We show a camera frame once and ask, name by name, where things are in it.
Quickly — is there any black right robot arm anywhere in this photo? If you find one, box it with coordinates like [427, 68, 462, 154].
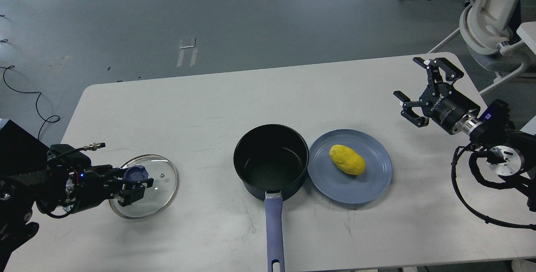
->
[394, 57, 535, 230]

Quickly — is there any blue plate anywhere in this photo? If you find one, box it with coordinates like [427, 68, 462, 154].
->
[308, 129, 392, 205]

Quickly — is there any white office chair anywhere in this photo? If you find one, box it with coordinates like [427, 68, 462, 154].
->
[431, 0, 535, 95]

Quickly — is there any glass pot lid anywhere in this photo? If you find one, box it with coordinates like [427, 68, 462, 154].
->
[109, 154, 179, 219]

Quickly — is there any black box left edge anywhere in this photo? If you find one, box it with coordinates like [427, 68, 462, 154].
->
[0, 119, 49, 175]

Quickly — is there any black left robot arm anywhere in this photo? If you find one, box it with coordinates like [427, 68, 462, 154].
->
[1, 142, 154, 271]

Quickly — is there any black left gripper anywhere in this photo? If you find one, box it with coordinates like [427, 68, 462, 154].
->
[63, 165, 155, 214]

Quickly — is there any black floor cable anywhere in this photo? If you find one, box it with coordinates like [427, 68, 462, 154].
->
[0, 66, 61, 140]

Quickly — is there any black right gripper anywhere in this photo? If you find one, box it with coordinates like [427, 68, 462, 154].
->
[393, 57, 481, 135]

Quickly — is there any yellow potato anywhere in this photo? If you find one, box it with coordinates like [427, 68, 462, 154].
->
[329, 144, 366, 175]

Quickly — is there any dark blue saucepan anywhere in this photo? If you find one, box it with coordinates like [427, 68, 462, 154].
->
[233, 124, 309, 272]

